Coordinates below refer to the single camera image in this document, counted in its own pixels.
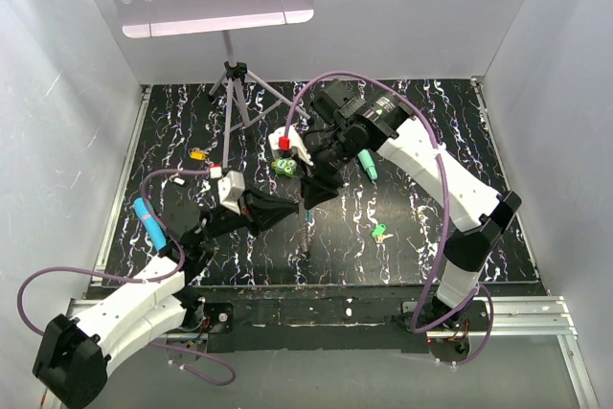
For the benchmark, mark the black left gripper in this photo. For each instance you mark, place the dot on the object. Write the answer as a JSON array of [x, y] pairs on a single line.
[[258, 212]]

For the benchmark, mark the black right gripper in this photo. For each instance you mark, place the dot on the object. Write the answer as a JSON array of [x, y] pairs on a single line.
[[313, 189]]

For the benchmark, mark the green tagged key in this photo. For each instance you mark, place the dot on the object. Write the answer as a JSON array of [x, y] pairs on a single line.
[[379, 233]]

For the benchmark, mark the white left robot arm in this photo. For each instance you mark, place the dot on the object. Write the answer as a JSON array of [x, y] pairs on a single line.
[[77, 355]]

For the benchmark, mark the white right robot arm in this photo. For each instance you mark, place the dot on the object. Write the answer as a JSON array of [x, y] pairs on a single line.
[[386, 125]]

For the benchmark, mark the green owl toy block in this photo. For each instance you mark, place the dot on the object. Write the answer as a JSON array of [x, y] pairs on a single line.
[[285, 166]]

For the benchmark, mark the small black white key fob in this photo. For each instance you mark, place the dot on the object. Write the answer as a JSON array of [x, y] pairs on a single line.
[[178, 180]]

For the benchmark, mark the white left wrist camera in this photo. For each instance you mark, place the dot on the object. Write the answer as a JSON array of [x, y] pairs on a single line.
[[230, 186]]

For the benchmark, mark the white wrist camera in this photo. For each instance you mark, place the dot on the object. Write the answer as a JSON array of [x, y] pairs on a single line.
[[230, 186], [291, 144]]

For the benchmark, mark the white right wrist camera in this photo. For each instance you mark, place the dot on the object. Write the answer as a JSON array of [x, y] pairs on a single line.
[[291, 144]]

